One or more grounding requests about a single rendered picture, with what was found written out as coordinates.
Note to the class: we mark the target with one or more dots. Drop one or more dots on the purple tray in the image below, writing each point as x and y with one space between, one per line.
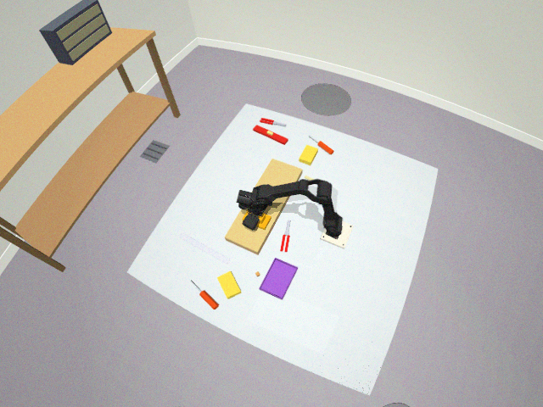
278 278

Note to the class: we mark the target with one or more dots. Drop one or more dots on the beige panel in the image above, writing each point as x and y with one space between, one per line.
276 173

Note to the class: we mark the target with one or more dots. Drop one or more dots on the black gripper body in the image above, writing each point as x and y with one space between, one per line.
251 222

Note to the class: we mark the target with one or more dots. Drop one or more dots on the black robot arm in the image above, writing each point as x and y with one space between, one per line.
264 195

